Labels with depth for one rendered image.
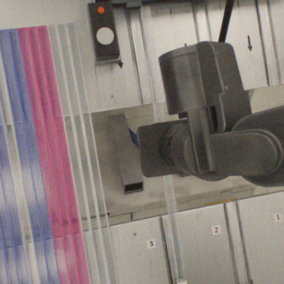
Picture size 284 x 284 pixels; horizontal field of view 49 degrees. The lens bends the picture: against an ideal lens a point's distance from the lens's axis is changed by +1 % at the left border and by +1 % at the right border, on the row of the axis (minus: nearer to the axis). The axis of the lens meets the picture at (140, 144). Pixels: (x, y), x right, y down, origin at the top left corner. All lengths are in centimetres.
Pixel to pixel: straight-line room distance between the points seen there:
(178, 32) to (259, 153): 34
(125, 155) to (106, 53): 42
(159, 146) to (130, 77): 16
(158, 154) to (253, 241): 26
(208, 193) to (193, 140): 56
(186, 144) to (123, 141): 58
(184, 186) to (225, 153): 57
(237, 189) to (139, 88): 48
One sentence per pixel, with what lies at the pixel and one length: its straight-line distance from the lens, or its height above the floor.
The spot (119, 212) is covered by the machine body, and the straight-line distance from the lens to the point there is 80.
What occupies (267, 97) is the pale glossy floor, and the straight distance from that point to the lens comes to 221.
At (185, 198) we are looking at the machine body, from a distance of 82.
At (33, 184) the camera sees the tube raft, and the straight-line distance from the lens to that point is 48.
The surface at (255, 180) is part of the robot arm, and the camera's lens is 26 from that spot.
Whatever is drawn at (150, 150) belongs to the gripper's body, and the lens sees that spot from 38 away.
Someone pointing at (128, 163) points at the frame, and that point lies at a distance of 80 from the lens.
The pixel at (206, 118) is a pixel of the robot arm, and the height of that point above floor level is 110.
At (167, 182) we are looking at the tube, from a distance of 48.
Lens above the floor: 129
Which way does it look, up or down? 48 degrees down
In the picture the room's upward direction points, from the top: straight up
